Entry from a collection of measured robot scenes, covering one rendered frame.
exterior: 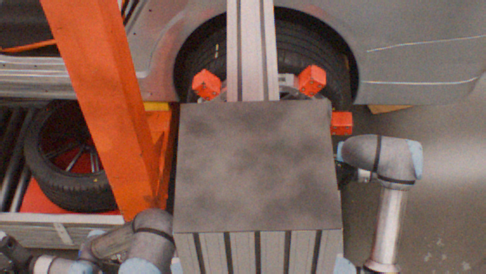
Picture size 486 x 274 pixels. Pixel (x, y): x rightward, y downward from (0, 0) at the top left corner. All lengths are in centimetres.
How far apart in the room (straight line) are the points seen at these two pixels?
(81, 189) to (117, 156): 67
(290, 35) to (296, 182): 152
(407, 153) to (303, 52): 70
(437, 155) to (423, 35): 126
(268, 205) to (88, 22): 98
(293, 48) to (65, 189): 125
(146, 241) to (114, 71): 58
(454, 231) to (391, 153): 152
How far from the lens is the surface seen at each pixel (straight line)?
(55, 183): 289
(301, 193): 91
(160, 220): 156
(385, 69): 256
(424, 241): 325
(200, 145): 96
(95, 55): 182
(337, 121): 247
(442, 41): 249
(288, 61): 230
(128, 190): 240
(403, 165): 186
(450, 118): 376
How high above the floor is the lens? 280
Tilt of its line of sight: 52 degrees down
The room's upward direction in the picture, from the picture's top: 3 degrees counter-clockwise
